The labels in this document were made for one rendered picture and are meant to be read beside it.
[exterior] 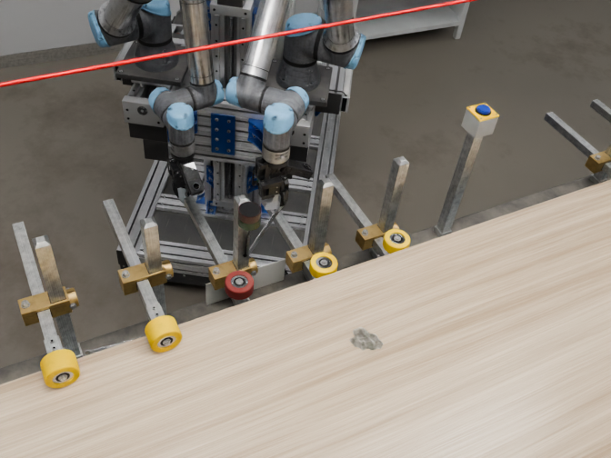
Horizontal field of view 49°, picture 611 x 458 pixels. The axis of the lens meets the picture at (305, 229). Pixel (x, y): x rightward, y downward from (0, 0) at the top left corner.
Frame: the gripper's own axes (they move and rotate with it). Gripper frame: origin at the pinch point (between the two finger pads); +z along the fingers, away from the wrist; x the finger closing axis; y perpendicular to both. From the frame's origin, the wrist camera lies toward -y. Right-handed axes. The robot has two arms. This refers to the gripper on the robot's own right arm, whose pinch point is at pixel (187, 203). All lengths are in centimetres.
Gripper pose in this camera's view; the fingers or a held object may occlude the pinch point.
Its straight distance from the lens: 219.3
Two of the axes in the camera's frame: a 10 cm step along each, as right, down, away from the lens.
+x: -8.9, 2.7, -3.7
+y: -4.5, -6.7, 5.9
